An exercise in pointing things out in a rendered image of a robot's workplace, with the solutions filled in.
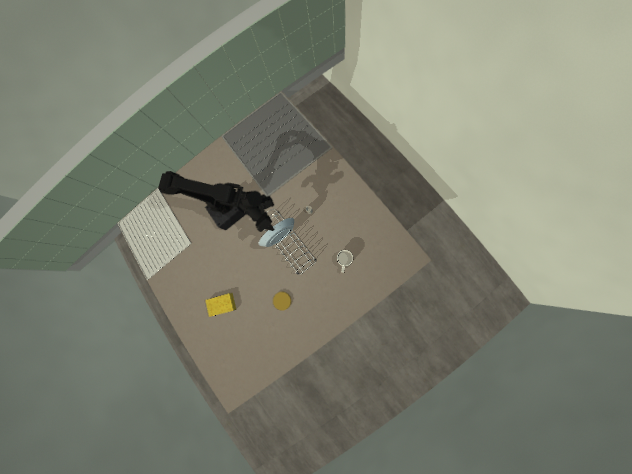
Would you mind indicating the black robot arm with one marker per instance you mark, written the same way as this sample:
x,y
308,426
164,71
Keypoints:
x,y
213,194

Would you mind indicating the beige ribbed draining mat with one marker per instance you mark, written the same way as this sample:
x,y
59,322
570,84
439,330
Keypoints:
x,y
153,234

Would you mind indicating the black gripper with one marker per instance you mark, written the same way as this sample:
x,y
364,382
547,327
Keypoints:
x,y
261,223

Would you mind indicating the yellow sponge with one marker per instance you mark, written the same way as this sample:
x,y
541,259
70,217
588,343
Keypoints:
x,y
221,304

